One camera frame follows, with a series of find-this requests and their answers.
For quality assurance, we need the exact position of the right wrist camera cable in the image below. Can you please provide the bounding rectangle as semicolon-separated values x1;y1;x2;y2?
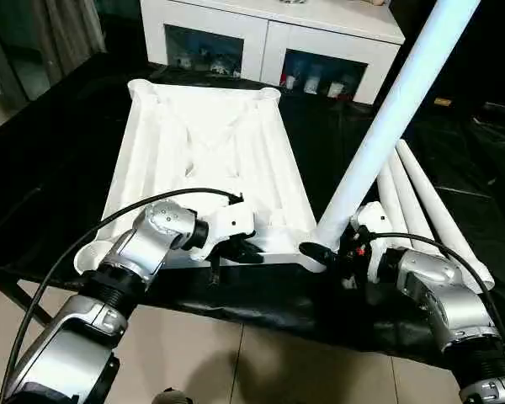
359;224;505;353

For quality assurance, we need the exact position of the white sideboard cabinet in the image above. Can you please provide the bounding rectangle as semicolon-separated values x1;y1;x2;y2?
141;0;407;105

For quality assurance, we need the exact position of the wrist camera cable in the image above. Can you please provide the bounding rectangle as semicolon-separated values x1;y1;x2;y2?
3;188;244;404
359;224;505;353

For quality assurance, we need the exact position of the black shiny mat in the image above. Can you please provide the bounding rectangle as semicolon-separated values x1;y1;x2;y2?
0;52;505;367

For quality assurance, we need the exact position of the brown rounded object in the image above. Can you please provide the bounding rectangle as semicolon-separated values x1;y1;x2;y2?
153;389;195;404

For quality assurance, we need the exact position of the white plastic table top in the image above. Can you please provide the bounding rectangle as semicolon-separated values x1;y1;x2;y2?
73;77;342;278

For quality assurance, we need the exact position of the beige curtain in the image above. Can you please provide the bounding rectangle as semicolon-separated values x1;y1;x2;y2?
0;0;109;132

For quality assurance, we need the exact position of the white printed mug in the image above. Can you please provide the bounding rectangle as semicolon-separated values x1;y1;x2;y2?
302;69;320;94

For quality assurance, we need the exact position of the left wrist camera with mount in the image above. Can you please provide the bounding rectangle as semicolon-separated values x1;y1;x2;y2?
189;201;258;263

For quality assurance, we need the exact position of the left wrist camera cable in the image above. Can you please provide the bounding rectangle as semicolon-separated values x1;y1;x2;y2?
3;188;244;404

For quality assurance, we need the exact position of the white plastic table leg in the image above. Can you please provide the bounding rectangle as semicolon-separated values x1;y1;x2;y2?
376;172;399;211
316;0;483;250
394;139;497;292
385;157;441;256

